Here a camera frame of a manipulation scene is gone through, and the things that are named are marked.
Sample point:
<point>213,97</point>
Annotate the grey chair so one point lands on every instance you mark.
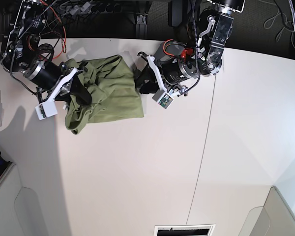
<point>20,210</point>
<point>274,218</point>

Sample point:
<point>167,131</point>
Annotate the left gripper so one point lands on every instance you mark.
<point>146,82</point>

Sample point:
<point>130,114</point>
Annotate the black power strip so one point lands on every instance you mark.
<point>113,6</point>

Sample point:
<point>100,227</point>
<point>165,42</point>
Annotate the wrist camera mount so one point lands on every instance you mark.
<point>49,79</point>
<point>166,93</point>

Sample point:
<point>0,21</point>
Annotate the black power adapter box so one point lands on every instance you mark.
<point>176,12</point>

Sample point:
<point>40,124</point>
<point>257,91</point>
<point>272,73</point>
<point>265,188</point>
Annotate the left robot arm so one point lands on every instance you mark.
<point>208,30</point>

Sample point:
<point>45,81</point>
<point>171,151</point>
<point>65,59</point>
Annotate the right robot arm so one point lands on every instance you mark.
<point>30,47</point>

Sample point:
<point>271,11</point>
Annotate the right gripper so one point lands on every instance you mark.
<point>76,88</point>

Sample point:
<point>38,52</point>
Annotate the grey chair left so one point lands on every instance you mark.
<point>20,210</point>

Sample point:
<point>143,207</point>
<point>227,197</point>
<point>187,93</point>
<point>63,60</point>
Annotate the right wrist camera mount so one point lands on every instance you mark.
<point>49,79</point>

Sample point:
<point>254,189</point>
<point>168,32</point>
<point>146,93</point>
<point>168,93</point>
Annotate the green t-shirt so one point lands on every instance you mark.
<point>111,85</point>

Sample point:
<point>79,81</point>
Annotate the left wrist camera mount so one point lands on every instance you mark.
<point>166,93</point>

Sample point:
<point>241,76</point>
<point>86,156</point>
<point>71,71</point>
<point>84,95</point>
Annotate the aluminium table leg post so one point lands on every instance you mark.
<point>141,26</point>

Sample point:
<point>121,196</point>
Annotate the grey chair right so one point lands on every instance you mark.
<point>274,218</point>

